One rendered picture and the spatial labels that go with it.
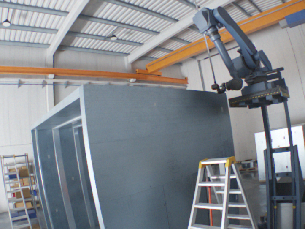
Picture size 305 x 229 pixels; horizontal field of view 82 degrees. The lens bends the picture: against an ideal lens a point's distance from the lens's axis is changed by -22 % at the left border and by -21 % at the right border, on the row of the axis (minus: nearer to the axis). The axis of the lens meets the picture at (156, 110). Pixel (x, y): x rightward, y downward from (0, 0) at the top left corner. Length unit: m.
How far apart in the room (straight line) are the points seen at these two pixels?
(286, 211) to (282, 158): 4.28
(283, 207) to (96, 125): 3.94
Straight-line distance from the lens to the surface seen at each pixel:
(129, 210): 2.23
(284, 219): 4.86
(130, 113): 2.22
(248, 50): 3.32
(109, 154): 2.05
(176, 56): 12.10
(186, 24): 10.48
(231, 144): 3.77
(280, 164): 8.85
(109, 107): 2.10
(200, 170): 2.25
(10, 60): 11.09
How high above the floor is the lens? 2.65
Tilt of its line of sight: 6 degrees up
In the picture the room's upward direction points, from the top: 8 degrees counter-clockwise
